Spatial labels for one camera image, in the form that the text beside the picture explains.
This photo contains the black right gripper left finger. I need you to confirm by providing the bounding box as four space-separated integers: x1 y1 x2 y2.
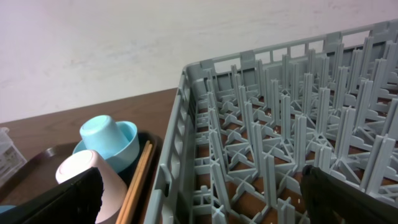
1 167 104 224

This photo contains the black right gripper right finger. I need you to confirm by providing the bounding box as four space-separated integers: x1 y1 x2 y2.
300 165 397 224

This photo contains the grey dishwasher rack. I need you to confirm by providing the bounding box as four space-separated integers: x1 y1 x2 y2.
144 20 397 223

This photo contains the white cup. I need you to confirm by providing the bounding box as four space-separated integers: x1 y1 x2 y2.
55 150 127 223

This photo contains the wooden chopstick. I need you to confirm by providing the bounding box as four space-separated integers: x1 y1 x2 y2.
120 142 154 224
115 139 151 224

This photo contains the light blue bowl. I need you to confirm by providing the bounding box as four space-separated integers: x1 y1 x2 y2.
73 121 139 173

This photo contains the light blue cup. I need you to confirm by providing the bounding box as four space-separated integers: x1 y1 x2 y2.
80 115 129 159

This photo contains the clear plastic bin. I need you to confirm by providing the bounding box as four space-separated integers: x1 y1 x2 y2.
0 128 27 186

